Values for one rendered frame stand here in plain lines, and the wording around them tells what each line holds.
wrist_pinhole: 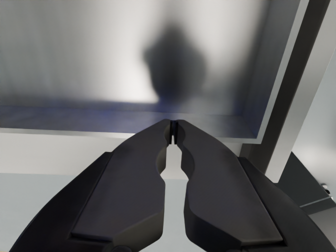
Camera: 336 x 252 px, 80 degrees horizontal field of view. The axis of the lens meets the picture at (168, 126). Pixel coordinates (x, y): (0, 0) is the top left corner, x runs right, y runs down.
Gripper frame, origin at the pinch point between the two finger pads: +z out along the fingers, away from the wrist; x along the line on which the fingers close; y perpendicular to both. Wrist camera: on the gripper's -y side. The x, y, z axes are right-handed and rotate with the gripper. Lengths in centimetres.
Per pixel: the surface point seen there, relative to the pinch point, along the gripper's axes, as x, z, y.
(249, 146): 6.3, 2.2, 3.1
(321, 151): 97, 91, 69
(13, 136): -14.0, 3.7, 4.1
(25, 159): -13.7, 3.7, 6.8
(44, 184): -86, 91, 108
